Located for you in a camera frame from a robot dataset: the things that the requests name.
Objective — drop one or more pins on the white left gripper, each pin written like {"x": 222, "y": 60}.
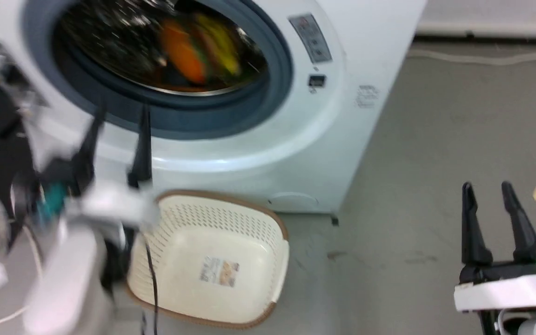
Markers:
{"x": 110, "y": 204}

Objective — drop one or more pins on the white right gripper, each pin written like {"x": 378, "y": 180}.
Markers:
{"x": 510, "y": 291}

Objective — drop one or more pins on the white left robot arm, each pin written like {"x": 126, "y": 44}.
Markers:
{"x": 68, "y": 279}

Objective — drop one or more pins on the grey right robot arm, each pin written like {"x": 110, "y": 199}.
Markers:
{"x": 528, "y": 323}

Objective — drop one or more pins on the cream perforated laundry basket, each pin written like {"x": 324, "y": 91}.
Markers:
{"x": 203, "y": 242}

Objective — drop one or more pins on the yellow plush toy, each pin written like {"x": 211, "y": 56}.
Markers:
{"x": 221, "y": 44}

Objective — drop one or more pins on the paper sticker in basket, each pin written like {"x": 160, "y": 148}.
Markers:
{"x": 220, "y": 271}

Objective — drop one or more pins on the white front-load washing machine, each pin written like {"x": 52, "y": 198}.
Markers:
{"x": 324, "y": 139}

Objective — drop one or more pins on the colourful clothes in drum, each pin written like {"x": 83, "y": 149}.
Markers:
{"x": 182, "y": 51}

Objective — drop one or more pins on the grey rubber door seal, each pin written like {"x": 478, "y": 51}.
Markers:
{"x": 249, "y": 109}

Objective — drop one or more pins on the black washer foot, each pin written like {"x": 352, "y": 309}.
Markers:
{"x": 335, "y": 221}

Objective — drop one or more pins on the grey label on washer front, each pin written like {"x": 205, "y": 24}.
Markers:
{"x": 311, "y": 38}

